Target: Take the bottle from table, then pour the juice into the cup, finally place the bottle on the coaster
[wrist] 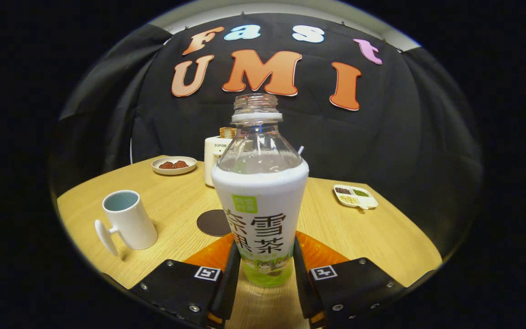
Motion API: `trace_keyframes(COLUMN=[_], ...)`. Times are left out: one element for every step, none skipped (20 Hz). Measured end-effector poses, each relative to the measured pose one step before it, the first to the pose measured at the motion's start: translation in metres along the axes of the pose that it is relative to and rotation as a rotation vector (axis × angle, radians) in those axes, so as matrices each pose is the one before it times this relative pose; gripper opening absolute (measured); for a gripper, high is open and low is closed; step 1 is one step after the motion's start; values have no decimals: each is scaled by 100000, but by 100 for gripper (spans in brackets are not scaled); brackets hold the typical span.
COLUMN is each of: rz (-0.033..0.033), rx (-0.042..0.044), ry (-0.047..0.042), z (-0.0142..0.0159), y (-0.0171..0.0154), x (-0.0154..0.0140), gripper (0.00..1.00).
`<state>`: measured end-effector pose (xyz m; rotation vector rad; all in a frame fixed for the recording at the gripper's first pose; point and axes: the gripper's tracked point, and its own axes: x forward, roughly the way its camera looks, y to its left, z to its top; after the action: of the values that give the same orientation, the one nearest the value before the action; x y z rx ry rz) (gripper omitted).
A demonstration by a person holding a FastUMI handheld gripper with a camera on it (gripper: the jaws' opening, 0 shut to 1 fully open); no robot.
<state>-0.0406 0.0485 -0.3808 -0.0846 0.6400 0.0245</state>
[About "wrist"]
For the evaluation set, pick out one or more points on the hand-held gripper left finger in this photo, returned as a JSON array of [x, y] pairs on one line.
[[176, 288]]

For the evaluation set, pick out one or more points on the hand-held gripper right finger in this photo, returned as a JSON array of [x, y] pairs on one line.
[[354, 288]]

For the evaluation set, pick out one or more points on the dark brown round coaster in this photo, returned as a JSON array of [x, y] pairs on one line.
[[210, 223]]

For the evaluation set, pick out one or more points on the white cup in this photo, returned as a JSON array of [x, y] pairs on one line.
[[130, 224]]

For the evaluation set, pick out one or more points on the clear bottle with white label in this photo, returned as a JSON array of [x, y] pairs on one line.
[[258, 192]]

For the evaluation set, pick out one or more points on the wooden table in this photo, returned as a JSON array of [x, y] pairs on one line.
[[359, 237]]

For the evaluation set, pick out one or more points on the white divided dish with beans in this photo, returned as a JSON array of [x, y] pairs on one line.
[[355, 196]]

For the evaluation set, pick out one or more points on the round beige plate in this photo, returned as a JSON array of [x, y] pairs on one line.
[[174, 171]]

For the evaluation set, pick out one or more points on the red meat piece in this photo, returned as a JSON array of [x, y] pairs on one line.
[[167, 165], [181, 164]]

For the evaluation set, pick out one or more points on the cream toaster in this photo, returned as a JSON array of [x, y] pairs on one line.
[[213, 160]]

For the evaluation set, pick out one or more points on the toast slice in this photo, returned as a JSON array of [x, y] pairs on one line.
[[228, 132]]

